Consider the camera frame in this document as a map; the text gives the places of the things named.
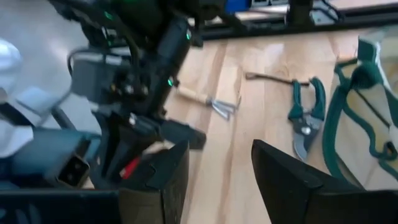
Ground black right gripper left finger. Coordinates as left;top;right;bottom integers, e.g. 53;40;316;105
119;139;191;224

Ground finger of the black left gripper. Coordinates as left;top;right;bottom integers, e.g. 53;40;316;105
90;111;147;189
159;119;207;150

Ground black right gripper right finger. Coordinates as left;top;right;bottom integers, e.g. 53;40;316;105
251;139;325;224

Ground three-tine hand cultivator wooden handle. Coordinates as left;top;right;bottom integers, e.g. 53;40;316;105
176;84;242;121

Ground green handled pruning shears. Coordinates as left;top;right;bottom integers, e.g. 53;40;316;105
287;77;327;161

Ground wooden handle garden tool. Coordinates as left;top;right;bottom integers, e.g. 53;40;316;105
244;72;310;86

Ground beige green canvas gardening bag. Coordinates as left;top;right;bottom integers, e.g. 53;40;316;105
322;26;398;190

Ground blue box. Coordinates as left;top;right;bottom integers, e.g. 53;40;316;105
225;0;251;14

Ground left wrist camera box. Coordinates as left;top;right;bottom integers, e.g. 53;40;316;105
70;52;123;104

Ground white plastic mount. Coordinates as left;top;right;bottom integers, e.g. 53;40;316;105
0;37;72;158

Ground black frame post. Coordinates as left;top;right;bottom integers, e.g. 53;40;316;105
285;0;313;26

